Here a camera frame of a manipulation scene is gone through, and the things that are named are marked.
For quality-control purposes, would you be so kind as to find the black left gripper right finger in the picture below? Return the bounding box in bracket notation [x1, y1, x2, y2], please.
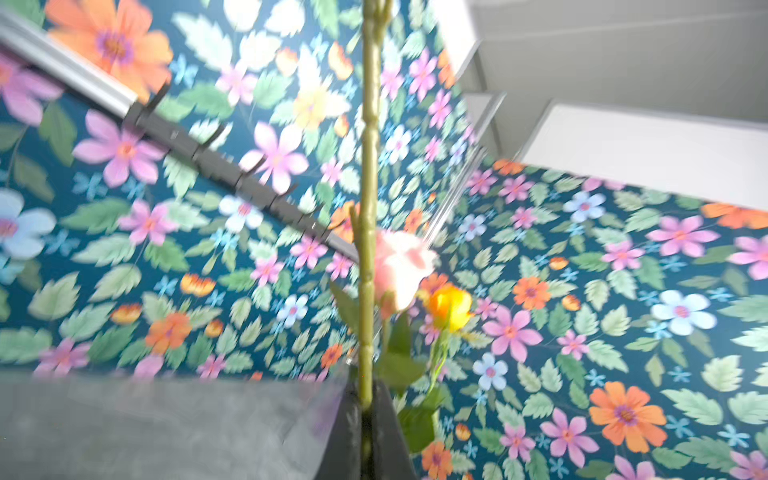
[372, 395, 417, 480]

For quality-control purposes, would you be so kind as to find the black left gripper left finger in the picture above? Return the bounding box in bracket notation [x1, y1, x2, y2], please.
[314, 383, 362, 480]

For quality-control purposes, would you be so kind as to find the yellow rose stem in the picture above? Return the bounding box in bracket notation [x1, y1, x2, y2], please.
[398, 283, 475, 454]

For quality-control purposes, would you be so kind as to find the pink rose stem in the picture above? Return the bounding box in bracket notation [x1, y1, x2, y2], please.
[331, 0, 392, 479]

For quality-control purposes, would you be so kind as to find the black hook rail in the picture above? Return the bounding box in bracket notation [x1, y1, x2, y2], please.
[122, 86, 359, 263]

